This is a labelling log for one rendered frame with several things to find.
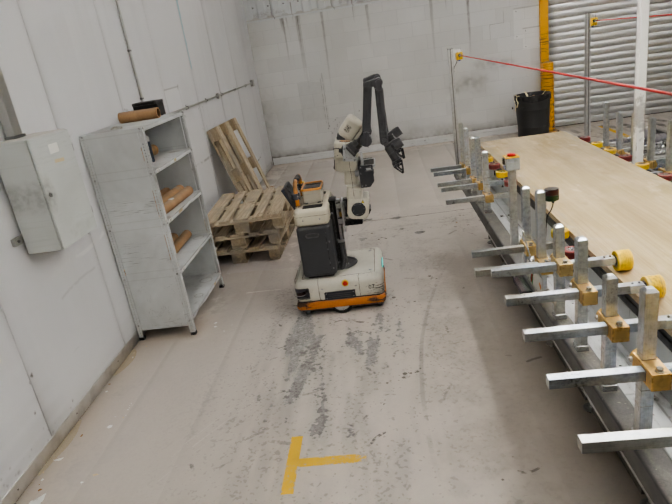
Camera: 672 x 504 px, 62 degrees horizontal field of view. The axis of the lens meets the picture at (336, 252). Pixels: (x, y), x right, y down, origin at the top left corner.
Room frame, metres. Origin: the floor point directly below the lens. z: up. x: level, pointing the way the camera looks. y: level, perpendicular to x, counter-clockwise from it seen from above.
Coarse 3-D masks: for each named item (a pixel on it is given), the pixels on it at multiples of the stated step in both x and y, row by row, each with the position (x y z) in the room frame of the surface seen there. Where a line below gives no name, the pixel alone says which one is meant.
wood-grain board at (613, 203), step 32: (544, 160) 3.86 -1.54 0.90; (576, 160) 3.72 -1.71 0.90; (608, 160) 3.59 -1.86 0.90; (576, 192) 3.02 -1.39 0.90; (608, 192) 2.93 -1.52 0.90; (640, 192) 2.85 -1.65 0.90; (576, 224) 2.53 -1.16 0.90; (608, 224) 2.46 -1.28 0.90; (640, 224) 2.40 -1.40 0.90; (640, 256) 2.06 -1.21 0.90
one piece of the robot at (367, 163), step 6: (360, 156) 4.01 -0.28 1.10; (360, 162) 4.20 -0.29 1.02; (366, 162) 4.07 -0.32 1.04; (372, 162) 4.03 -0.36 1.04; (360, 168) 3.95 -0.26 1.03; (366, 168) 3.94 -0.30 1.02; (372, 168) 3.94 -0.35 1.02; (360, 174) 3.95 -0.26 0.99; (366, 174) 3.94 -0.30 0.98; (372, 174) 3.94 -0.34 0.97; (360, 180) 3.95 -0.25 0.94; (366, 180) 3.94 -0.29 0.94; (372, 180) 3.94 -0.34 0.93; (366, 186) 3.95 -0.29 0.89
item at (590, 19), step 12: (588, 24) 4.70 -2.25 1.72; (588, 36) 4.70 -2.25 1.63; (588, 48) 4.70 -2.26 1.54; (588, 60) 4.70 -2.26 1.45; (588, 72) 4.70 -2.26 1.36; (588, 84) 4.70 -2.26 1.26; (588, 96) 4.70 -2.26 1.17; (588, 108) 4.70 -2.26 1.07; (588, 120) 4.70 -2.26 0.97; (588, 132) 4.70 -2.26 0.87
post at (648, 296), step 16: (640, 288) 1.30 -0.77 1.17; (640, 304) 1.30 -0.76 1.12; (656, 304) 1.27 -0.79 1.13; (640, 320) 1.29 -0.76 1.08; (656, 320) 1.27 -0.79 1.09; (640, 336) 1.29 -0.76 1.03; (656, 336) 1.27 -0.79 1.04; (640, 352) 1.28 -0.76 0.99; (640, 384) 1.28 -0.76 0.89; (640, 400) 1.27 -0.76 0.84; (640, 416) 1.27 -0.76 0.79
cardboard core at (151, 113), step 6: (150, 108) 4.38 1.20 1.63; (156, 108) 4.37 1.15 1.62; (120, 114) 4.39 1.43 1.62; (126, 114) 4.38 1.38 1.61; (132, 114) 4.37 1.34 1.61; (138, 114) 4.37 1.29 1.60; (144, 114) 4.36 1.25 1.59; (150, 114) 4.35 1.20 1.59; (156, 114) 4.35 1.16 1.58; (120, 120) 4.38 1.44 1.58; (126, 120) 4.38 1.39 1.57; (132, 120) 4.38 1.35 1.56; (138, 120) 4.39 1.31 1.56
